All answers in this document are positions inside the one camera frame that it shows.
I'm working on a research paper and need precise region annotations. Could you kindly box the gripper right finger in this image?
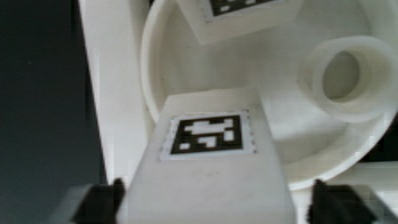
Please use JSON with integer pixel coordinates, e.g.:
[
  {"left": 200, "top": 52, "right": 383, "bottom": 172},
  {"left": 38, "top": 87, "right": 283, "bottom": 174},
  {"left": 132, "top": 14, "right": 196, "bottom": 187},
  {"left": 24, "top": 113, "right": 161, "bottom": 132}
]
[{"left": 308, "top": 179, "right": 398, "bottom": 224}]

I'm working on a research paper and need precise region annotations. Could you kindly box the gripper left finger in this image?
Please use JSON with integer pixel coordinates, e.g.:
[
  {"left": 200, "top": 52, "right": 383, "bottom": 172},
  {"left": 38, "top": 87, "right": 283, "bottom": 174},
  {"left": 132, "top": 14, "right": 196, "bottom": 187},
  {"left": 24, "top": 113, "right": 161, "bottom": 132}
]
[{"left": 50, "top": 179, "right": 127, "bottom": 224}]

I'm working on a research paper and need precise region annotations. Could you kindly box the white stool leg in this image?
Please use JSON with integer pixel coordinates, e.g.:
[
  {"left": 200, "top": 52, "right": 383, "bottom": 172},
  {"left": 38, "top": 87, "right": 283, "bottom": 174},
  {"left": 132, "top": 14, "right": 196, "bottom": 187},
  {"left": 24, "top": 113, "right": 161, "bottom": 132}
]
[
  {"left": 177, "top": 0, "right": 306, "bottom": 45},
  {"left": 118, "top": 88, "right": 296, "bottom": 224}
]

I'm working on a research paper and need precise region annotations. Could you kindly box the white round stool seat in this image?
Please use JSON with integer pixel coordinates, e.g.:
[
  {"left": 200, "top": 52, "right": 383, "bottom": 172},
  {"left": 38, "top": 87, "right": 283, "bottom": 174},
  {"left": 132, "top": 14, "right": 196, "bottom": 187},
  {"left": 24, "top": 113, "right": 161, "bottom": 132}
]
[{"left": 141, "top": 0, "right": 398, "bottom": 189}]

